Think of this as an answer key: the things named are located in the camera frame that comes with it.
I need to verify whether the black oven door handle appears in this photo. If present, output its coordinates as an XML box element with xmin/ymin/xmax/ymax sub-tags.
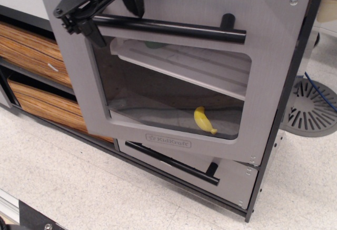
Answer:
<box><xmin>93</xmin><ymin>14</ymin><xmax>246</xmax><ymax>44</ymax></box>

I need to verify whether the grey toy oven door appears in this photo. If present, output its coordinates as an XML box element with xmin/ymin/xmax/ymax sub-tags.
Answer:
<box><xmin>43</xmin><ymin>0</ymin><xmax>311</xmax><ymax>166</ymax></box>

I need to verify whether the green object inside oven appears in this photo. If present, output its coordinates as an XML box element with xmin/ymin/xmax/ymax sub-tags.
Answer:
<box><xmin>144</xmin><ymin>41</ymin><xmax>168</xmax><ymax>49</ymax></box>

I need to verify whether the white oven shelf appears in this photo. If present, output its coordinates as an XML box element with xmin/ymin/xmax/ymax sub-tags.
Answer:
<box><xmin>110</xmin><ymin>39</ymin><xmax>252</xmax><ymax>101</ymax></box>

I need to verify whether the upper wood-pattern storage bin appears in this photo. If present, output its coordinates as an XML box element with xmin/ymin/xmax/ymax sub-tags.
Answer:
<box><xmin>1</xmin><ymin>22</ymin><xmax>72</xmax><ymax>88</ymax></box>

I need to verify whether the wood-pattern storage bin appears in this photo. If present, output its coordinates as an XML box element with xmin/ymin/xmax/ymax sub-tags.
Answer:
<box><xmin>1</xmin><ymin>22</ymin><xmax>72</xmax><ymax>88</ymax></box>
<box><xmin>7</xmin><ymin>72</ymin><xmax>114</xmax><ymax>144</ymax></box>

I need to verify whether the lower wood-pattern storage bin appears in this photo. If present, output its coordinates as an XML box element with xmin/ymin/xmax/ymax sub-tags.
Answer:
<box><xmin>7</xmin><ymin>72</ymin><xmax>114</xmax><ymax>144</ymax></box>

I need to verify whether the yellow toy banana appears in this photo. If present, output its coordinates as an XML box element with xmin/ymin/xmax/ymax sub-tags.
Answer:
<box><xmin>194</xmin><ymin>106</ymin><xmax>217</xmax><ymax>135</ymax></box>

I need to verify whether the black plate with screw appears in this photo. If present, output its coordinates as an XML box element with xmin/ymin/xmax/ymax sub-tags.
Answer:
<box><xmin>18</xmin><ymin>200</ymin><xmax>65</xmax><ymax>230</ymax></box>

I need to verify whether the grey lower drawer front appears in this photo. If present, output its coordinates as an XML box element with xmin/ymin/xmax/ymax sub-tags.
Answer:
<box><xmin>117</xmin><ymin>139</ymin><xmax>258</xmax><ymax>209</ymax></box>

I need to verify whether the grey slotted round base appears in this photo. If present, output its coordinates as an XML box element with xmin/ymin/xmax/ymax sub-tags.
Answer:
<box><xmin>281</xmin><ymin>77</ymin><xmax>336</xmax><ymax>137</ymax></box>

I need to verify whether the black drawer handle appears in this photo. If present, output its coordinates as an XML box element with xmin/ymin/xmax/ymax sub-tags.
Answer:
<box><xmin>125</xmin><ymin>141</ymin><xmax>220</xmax><ymax>186</ymax></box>

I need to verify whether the blue cable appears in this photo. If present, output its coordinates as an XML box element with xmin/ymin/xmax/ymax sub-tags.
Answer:
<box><xmin>304</xmin><ymin>71</ymin><xmax>337</xmax><ymax>111</ymax></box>

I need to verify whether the black toy kitchen frame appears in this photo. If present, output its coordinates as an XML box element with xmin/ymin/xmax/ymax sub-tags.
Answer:
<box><xmin>1</xmin><ymin>6</ymin><xmax>309</xmax><ymax>222</ymax></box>

